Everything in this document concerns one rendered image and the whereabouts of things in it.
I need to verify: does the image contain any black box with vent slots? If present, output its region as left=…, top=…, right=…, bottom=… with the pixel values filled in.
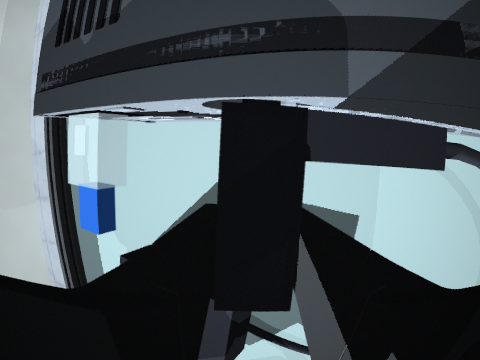
left=33, top=0, right=480, bottom=235

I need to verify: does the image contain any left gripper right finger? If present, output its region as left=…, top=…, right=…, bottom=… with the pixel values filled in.
left=293, top=208, right=480, bottom=360

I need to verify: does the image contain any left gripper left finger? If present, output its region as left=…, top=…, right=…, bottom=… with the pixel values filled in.
left=0, top=204, right=217, bottom=360

